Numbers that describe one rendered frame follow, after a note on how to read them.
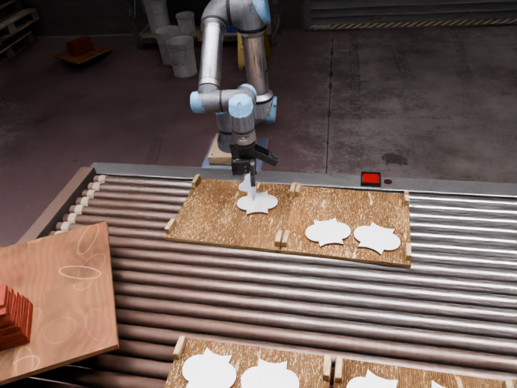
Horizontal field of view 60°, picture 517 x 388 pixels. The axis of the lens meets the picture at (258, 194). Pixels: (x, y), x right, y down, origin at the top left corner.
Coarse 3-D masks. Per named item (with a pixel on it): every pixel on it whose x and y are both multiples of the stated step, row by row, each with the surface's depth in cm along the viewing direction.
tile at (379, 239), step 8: (360, 232) 150; (368, 232) 150; (376, 232) 149; (384, 232) 149; (392, 232) 149; (360, 240) 147; (368, 240) 147; (376, 240) 147; (384, 240) 146; (392, 240) 146; (360, 248) 146; (368, 248) 145; (376, 248) 144; (384, 248) 144; (392, 248) 143
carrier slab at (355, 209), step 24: (312, 192) 170; (336, 192) 169; (360, 192) 168; (384, 192) 167; (312, 216) 160; (336, 216) 159; (360, 216) 158; (384, 216) 157; (408, 216) 156; (408, 240) 147; (384, 264) 142; (408, 264) 139
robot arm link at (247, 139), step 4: (232, 132) 147; (252, 132) 146; (236, 136) 146; (240, 136) 145; (244, 136) 146; (248, 136) 146; (252, 136) 147; (236, 140) 147; (240, 140) 146; (244, 140) 145; (248, 140) 147; (252, 140) 148; (240, 144) 147; (244, 144) 147; (248, 144) 148
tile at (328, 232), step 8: (320, 224) 155; (328, 224) 154; (336, 224) 154; (344, 224) 154; (312, 232) 152; (320, 232) 151; (328, 232) 151; (336, 232) 151; (344, 232) 151; (312, 240) 149; (320, 240) 149; (328, 240) 148; (336, 240) 148; (320, 248) 147
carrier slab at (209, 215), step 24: (192, 192) 176; (216, 192) 175; (240, 192) 174; (288, 192) 171; (192, 216) 165; (216, 216) 164; (240, 216) 163; (264, 216) 162; (288, 216) 161; (192, 240) 155; (216, 240) 154; (240, 240) 153; (264, 240) 152
